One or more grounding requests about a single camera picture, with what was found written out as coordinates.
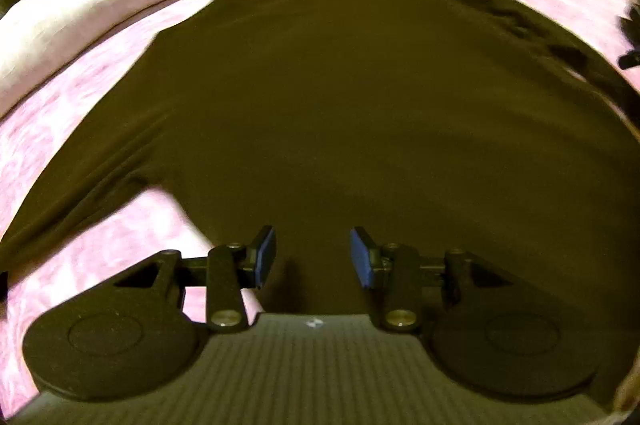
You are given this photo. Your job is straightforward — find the dark olive long-sleeve shirt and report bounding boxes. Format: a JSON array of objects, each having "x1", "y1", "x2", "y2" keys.
[{"x1": 0, "y1": 0, "x2": 640, "y2": 321}]

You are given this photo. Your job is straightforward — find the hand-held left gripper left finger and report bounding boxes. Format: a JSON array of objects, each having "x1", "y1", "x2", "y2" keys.
[{"x1": 113, "y1": 225, "x2": 278, "y2": 334}]

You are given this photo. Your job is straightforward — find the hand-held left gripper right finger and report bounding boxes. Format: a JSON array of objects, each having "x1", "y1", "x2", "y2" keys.
[{"x1": 349, "y1": 226, "x2": 523, "y2": 334}]

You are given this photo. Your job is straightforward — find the pink floral blanket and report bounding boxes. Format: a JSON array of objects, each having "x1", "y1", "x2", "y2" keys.
[{"x1": 0, "y1": 0, "x2": 640, "y2": 425}]

